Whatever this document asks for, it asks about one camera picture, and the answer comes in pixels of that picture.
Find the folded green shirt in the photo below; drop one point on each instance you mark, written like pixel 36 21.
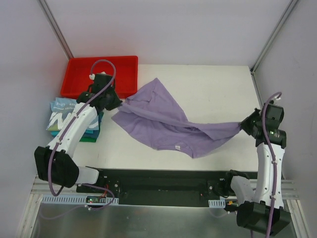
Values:
pixel 88 139

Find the right white cable duct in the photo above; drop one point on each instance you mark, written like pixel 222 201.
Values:
pixel 217 204

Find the left white cable duct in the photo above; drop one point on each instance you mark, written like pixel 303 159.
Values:
pixel 79 200

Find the folded teal shirt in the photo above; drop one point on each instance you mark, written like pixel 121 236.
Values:
pixel 91 132

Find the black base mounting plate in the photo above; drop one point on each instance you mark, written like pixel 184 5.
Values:
pixel 162 187

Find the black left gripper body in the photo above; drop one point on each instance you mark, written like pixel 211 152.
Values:
pixel 113 100

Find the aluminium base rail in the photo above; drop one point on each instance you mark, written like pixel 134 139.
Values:
pixel 289 190

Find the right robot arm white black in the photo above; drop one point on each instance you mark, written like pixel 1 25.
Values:
pixel 261 209

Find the aluminium frame post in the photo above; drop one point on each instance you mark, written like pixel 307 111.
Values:
pixel 278 27
pixel 55 27

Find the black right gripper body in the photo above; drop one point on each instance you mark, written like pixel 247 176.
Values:
pixel 249 125

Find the left aluminium frame post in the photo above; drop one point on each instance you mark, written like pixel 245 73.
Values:
pixel 55 27

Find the purple t-shirt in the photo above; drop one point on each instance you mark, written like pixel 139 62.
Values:
pixel 154 118

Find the red plastic bin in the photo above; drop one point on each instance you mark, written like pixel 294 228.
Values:
pixel 76 79

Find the white cable duct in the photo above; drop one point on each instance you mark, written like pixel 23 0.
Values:
pixel 217 204
pixel 79 200

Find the right aluminium frame post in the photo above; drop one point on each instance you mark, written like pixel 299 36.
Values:
pixel 278 27

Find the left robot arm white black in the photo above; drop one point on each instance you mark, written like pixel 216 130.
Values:
pixel 54 162

